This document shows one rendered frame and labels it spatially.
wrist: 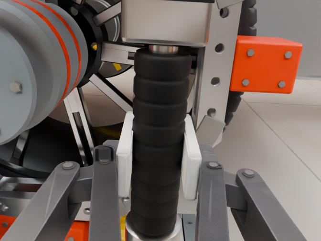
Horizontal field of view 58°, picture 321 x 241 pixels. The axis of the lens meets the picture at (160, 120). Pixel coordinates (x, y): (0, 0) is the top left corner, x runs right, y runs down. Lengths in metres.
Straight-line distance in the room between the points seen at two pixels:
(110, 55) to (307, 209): 1.41
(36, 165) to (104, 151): 0.46
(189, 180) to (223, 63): 0.25
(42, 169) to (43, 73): 0.34
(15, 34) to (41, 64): 0.03
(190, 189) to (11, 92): 0.18
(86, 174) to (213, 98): 0.28
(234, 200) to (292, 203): 1.55
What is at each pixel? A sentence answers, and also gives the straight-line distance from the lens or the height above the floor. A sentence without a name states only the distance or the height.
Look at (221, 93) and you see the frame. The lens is 0.41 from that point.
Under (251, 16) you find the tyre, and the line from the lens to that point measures 0.49.
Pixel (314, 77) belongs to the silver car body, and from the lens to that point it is 0.95.
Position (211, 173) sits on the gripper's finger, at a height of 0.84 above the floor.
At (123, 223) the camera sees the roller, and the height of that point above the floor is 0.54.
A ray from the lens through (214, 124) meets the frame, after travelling 0.42.
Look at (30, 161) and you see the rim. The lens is 0.62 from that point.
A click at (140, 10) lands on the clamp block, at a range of 0.17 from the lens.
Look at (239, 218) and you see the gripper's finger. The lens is 0.16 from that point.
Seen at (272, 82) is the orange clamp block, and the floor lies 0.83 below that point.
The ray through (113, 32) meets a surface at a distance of 0.89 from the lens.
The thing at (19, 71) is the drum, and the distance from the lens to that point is 0.27.
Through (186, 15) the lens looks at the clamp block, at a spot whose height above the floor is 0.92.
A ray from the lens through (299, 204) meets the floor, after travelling 1.72.
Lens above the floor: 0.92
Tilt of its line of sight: 22 degrees down
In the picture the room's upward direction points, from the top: 4 degrees clockwise
